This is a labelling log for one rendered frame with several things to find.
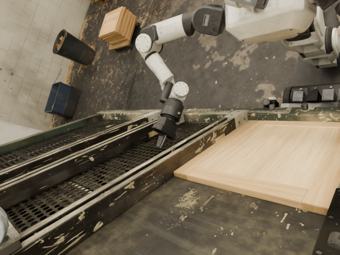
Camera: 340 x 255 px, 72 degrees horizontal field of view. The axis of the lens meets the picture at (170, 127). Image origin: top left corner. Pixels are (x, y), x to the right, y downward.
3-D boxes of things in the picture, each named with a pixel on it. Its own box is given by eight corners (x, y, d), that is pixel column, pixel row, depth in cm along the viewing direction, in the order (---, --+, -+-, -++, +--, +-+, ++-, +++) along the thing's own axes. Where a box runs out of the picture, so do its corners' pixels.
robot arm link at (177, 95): (179, 116, 107) (186, 94, 111) (185, 109, 97) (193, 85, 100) (156, 107, 106) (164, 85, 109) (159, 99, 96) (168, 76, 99)
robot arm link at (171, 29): (131, 27, 100) (178, 10, 90) (146, 31, 112) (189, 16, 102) (136, 54, 102) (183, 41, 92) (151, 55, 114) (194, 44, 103)
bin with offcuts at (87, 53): (98, 44, 476) (68, 26, 431) (91, 67, 469) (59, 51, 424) (87, 48, 512) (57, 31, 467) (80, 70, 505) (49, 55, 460)
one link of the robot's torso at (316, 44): (303, 36, 141) (274, 8, 108) (339, 29, 129) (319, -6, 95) (302, 61, 142) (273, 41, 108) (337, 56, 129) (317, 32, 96)
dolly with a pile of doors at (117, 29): (142, 19, 385) (123, 4, 357) (134, 49, 378) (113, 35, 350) (121, 28, 428) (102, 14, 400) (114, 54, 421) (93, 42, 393)
